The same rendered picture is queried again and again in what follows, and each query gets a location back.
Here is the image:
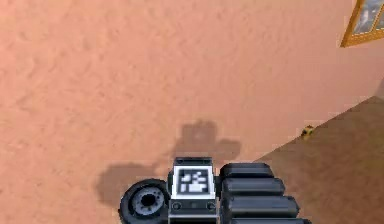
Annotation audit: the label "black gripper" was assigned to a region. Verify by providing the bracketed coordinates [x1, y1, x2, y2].
[118, 178, 172, 224]

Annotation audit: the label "small yellow black object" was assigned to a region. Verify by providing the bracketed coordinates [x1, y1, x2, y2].
[301, 125, 315, 139]

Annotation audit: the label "gold framed wall picture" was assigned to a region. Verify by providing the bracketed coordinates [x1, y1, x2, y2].
[340, 0, 384, 48]

